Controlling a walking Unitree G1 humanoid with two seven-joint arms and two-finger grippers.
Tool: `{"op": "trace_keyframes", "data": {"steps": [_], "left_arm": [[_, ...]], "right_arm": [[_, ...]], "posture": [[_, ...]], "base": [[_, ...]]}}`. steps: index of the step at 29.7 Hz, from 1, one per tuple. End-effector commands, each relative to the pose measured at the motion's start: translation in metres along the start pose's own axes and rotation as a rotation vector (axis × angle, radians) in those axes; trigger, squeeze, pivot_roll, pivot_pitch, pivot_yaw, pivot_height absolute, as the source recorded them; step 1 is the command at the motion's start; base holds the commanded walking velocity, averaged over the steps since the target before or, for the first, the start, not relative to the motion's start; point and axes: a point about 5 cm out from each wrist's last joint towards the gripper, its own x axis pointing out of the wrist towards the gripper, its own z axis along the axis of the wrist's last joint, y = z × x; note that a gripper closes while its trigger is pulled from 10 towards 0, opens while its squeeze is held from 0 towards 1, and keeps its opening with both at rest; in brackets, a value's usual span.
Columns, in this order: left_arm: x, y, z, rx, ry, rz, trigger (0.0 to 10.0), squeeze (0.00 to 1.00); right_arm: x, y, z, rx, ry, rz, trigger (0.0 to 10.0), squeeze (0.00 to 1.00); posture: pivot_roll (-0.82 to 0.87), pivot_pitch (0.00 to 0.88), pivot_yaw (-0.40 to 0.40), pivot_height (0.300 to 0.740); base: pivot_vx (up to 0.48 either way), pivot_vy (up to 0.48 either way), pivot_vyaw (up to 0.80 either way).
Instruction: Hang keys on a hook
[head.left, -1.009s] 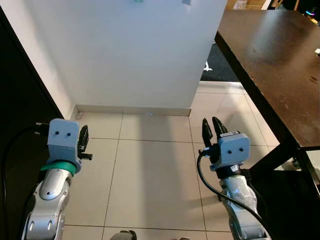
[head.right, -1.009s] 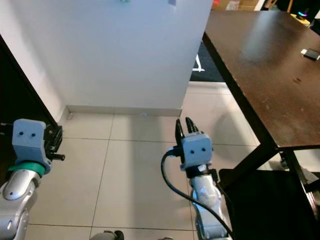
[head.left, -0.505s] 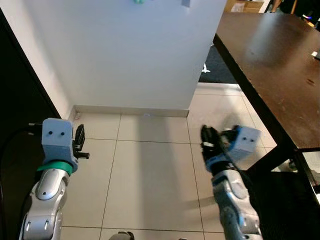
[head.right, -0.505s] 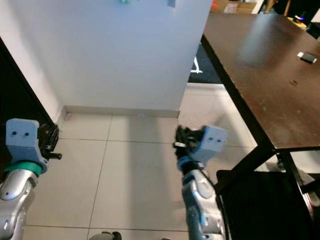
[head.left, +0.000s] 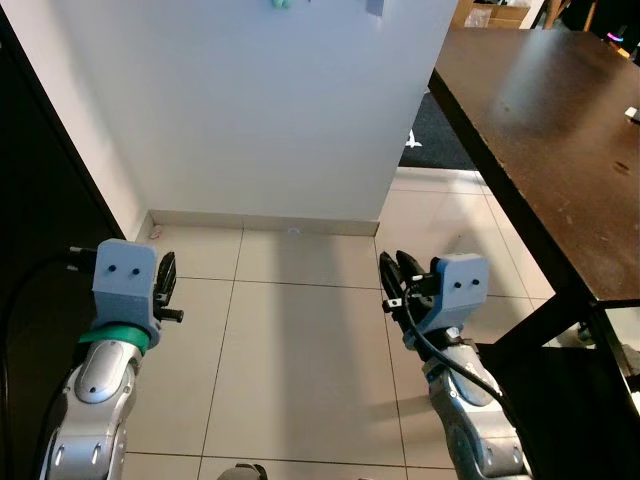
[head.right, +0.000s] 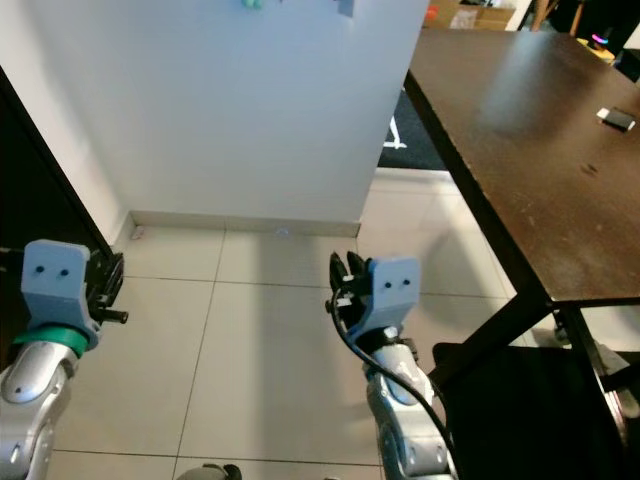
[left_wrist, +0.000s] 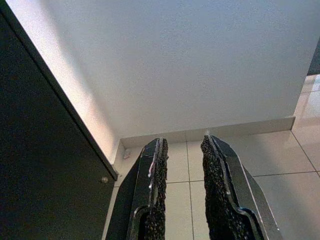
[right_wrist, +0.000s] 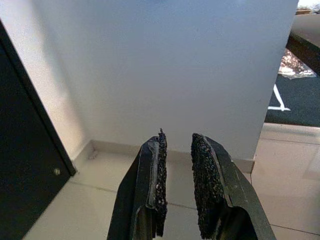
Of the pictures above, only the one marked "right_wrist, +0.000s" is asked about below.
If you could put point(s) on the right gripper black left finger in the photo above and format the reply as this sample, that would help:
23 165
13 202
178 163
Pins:
142 187

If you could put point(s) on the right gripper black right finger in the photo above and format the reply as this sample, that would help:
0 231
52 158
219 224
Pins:
220 190

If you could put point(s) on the black floor mat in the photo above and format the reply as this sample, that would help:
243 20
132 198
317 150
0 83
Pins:
300 100

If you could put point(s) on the black cabinet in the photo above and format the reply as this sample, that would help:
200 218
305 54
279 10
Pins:
25 150

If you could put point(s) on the shiny foil plastic bag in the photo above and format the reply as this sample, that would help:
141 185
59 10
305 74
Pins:
292 65

